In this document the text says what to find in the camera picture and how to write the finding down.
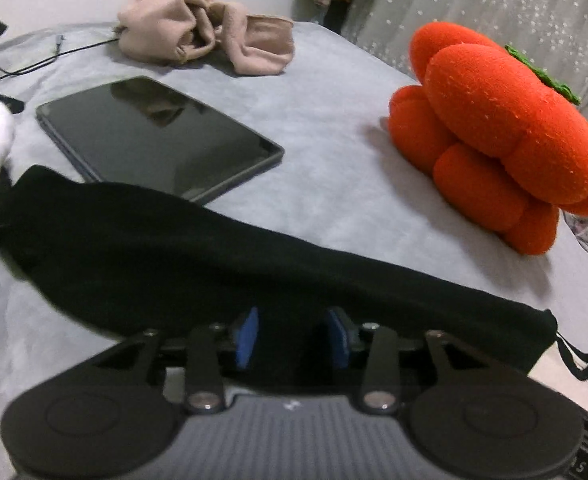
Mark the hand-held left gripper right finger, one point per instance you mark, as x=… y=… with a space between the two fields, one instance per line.
x=336 y=342

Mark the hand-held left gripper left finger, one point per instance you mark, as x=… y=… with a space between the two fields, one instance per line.
x=248 y=342

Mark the black top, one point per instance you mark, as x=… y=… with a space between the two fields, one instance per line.
x=174 y=260

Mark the black tablet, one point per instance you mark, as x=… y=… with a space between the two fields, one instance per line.
x=159 y=135

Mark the orange pumpkin plush pillow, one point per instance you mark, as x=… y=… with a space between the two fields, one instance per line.
x=504 y=135

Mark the beige crumpled cloth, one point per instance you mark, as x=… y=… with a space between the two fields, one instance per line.
x=174 y=25

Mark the grey dotted curtain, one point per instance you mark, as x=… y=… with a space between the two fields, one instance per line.
x=499 y=0

